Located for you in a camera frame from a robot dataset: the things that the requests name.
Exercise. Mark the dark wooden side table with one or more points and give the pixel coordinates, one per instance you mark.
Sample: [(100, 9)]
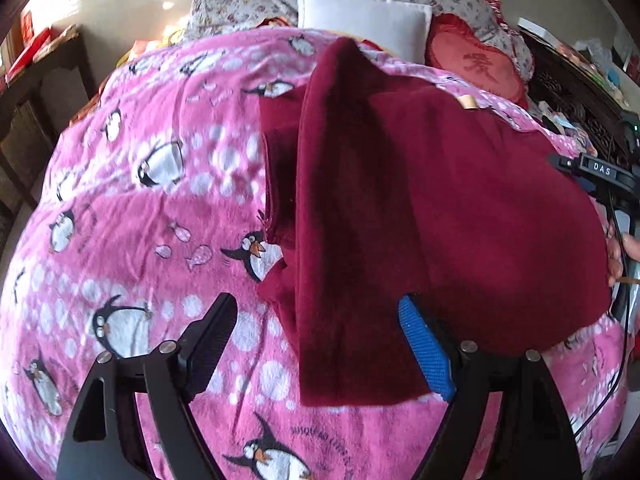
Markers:
[(45, 95)]

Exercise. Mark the floral pillow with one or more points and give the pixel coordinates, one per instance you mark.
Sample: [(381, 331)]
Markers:
[(235, 7)]

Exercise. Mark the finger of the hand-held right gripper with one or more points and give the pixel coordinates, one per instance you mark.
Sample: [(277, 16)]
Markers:
[(564, 163)]

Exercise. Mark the red box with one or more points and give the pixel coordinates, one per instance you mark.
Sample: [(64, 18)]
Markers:
[(27, 55)]

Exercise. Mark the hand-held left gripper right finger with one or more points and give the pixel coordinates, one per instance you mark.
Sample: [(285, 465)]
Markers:
[(425, 345)]

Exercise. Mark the pink penguin blanket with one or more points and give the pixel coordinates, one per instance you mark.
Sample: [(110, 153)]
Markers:
[(150, 210)]

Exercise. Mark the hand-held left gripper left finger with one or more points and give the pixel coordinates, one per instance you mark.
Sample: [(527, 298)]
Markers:
[(207, 350)]

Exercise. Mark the carved dark wooden cabinet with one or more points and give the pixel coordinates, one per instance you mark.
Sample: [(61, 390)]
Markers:
[(575, 85)]

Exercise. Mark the dark red sweater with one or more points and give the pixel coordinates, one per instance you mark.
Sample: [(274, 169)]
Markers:
[(425, 185)]

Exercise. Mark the red heart cushion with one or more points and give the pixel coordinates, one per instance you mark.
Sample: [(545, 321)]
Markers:
[(475, 62)]

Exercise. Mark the red window sticker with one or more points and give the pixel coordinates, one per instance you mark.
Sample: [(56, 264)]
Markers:
[(26, 22)]

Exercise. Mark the pile of small clothes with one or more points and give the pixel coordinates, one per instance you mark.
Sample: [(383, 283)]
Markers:
[(565, 127)]

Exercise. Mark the person's right hand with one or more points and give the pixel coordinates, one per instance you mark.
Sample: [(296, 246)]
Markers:
[(622, 255)]

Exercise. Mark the white pillow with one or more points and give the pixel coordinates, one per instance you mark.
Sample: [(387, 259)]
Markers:
[(362, 17)]

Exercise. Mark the beige cloth bag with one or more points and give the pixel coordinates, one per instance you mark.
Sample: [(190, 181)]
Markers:
[(57, 40)]

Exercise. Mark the yellow and orange clothes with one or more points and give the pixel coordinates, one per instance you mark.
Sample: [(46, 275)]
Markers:
[(150, 45)]

